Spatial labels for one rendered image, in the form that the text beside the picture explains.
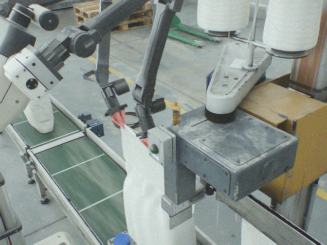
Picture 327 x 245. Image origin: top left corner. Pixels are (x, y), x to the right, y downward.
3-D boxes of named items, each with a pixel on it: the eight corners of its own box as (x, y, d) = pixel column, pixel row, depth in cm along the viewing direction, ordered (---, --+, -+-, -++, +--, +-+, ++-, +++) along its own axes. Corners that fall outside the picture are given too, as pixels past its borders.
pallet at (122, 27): (76, 27, 690) (75, 19, 683) (131, 17, 747) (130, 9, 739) (95, 37, 631) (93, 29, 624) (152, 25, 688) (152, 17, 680)
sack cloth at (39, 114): (18, 114, 313) (-4, 31, 277) (43, 107, 323) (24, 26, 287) (35, 137, 279) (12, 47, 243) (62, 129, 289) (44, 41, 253)
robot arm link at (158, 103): (131, 87, 142) (144, 95, 136) (154, 79, 148) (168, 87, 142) (132, 113, 148) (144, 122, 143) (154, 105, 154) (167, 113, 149)
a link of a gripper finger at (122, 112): (131, 124, 161) (122, 105, 162) (117, 129, 157) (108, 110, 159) (127, 129, 166) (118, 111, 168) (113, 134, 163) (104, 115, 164)
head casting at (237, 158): (162, 194, 117) (159, 114, 103) (217, 165, 130) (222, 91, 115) (229, 254, 96) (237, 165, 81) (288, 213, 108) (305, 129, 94)
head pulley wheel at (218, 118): (198, 114, 107) (198, 107, 106) (220, 105, 111) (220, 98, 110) (219, 127, 101) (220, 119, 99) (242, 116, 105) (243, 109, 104)
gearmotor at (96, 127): (73, 127, 312) (70, 112, 305) (89, 121, 319) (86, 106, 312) (89, 141, 291) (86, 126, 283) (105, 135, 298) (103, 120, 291)
